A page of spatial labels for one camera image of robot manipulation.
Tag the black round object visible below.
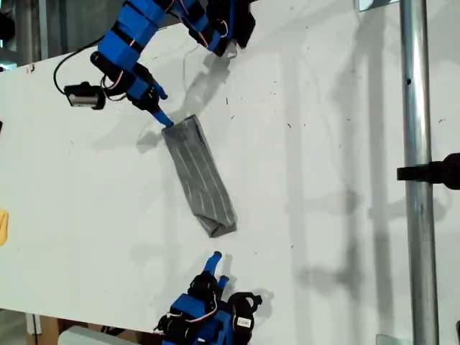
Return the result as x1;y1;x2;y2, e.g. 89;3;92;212
0;11;17;42

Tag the yellow object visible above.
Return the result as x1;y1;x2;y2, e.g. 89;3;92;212
0;209;10;247

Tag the brown cardboard box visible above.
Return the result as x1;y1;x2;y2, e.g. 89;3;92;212
34;315;162;345

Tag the white container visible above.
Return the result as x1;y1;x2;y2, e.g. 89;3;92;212
57;326;144;345

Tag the black clamp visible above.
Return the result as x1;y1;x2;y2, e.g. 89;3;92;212
396;152;460;191

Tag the camera black cable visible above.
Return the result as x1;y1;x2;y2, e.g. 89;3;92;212
52;34;106;95

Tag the grey striped towel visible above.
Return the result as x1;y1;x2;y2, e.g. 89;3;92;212
161;114;239;239

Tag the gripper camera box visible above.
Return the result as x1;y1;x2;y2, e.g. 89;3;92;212
227;291;264;344
63;81;107;111

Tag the steel post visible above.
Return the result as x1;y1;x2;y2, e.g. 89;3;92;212
399;0;440;345

